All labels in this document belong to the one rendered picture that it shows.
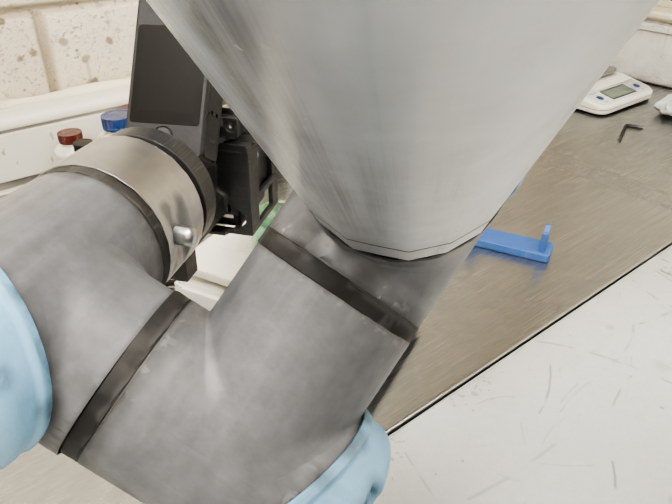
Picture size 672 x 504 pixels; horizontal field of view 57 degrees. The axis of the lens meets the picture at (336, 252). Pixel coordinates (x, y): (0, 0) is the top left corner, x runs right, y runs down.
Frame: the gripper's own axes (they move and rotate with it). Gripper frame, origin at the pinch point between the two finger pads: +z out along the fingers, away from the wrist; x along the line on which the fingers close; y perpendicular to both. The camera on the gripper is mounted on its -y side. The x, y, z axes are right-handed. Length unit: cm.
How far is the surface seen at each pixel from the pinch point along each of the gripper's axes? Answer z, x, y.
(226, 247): 0.2, -4.8, 17.2
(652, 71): 97, 50, 21
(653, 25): 97, 48, 12
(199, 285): -3.8, -5.9, 19.1
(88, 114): 29, -38, 17
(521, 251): 20.1, 23.3, 24.7
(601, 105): 73, 38, 22
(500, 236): 22.6, 20.8, 24.5
